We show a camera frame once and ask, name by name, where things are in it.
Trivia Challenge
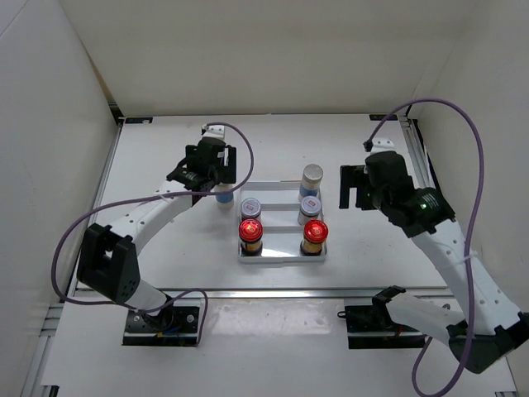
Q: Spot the silver-lid shaker bottle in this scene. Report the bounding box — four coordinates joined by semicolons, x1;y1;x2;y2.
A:
214;184;234;210
298;164;323;202

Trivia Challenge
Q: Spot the white-lid small jar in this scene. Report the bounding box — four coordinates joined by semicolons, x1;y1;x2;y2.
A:
240;198;262;220
298;196;322;226

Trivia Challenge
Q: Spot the red-lid sauce jar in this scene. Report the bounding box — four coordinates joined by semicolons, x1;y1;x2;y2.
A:
300;219;329;256
238;218;264;256

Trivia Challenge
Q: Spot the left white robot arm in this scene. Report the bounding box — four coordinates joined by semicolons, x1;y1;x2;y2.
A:
77;137;236;331

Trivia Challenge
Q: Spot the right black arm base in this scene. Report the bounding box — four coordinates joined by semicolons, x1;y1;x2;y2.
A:
336;285;426;350

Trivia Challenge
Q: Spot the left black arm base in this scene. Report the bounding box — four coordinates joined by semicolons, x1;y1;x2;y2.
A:
122;299;203;347

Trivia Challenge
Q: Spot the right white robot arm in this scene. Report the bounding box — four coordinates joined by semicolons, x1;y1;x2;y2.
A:
339;151;528;374

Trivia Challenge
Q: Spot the white plastic organizer tray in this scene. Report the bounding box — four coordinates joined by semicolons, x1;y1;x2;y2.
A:
238;180;327;265

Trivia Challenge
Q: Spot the right black table label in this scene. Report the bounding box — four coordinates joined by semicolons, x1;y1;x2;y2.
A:
369;113;398;122

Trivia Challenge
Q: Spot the black table label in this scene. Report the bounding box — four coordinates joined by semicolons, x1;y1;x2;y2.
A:
369;113;398;122
124;117;153;124

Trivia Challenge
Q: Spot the left black table label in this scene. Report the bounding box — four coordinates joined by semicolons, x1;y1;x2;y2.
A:
124;117;153;124

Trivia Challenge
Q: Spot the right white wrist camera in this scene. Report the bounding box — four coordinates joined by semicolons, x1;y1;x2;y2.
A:
363;137;395;156

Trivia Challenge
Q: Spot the right aluminium rail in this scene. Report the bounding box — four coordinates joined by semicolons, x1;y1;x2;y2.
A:
398;115;455;232

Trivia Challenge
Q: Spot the aluminium rail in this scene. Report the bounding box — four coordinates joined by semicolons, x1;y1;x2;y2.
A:
74;287;453;299
50;120;123;303
398;115;455;232

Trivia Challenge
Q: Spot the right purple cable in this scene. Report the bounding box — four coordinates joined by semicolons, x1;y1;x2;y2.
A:
361;98;485;397

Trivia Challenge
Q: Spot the purple cable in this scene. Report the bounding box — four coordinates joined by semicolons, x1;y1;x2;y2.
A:
361;98;485;397
51;122;255;347

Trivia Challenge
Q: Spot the front aluminium rail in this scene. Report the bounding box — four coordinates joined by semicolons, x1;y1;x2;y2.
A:
74;287;453;299

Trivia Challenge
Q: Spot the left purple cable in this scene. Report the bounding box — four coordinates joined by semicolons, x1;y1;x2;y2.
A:
51;122;255;347

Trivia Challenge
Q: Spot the left aluminium rail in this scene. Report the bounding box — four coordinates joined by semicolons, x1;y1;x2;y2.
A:
50;120;123;303

